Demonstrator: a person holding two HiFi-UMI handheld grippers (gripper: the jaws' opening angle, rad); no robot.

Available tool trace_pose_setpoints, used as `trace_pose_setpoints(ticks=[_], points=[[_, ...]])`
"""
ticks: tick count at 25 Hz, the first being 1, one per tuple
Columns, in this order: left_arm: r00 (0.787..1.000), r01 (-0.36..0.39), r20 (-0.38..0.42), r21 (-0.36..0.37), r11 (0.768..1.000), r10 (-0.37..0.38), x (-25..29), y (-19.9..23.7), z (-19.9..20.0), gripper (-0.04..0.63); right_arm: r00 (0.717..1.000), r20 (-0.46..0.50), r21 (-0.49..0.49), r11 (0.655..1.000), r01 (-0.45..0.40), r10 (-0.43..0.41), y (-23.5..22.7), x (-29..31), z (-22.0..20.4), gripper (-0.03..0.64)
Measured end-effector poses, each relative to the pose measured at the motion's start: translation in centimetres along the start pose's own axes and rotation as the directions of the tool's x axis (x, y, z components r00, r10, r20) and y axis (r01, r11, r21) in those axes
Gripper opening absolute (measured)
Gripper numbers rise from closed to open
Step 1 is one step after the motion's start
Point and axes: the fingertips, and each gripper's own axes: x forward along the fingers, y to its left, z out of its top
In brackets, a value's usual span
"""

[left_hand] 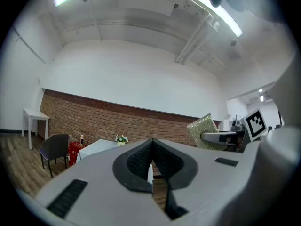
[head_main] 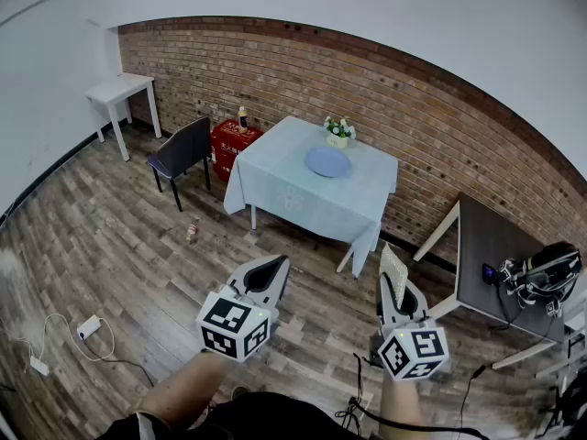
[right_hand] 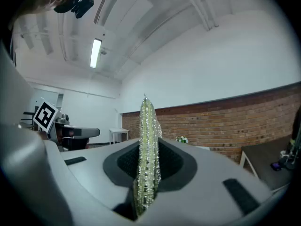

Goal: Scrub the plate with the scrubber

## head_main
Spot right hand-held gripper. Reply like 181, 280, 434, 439
376, 271, 451, 382

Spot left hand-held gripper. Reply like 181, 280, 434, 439
195, 254, 291, 364

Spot yellow-green sponge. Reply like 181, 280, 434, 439
379, 243, 409, 309

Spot large blue plate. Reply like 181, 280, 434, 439
305, 147, 353, 179

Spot person's left forearm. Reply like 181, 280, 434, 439
137, 350, 230, 430

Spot person's right forearm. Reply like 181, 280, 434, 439
379, 373, 427, 430

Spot dark-topped table with white legs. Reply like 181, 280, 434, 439
412, 192, 570, 370

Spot light blue tablecloth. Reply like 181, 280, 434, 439
223, 115, 399, 279

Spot person's black clothing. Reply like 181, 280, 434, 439
95, 391, 368, 440

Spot red box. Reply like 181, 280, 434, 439
210, 119, 265, 182

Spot dark chair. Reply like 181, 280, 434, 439
146, 115, 213, 213

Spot white flowers in cream pot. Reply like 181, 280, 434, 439
323, 115, 358, 149

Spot black equipment stand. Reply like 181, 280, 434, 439
536, 286, 587, 440

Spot white side table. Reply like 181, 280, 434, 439
84, 71, 162, 162

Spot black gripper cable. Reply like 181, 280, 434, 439
334, 350, 492, 440

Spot black headset gear with straps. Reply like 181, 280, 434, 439
497, 240, 583, 318

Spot white power adapter with cable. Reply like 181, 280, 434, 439
27, 313, 116, 378

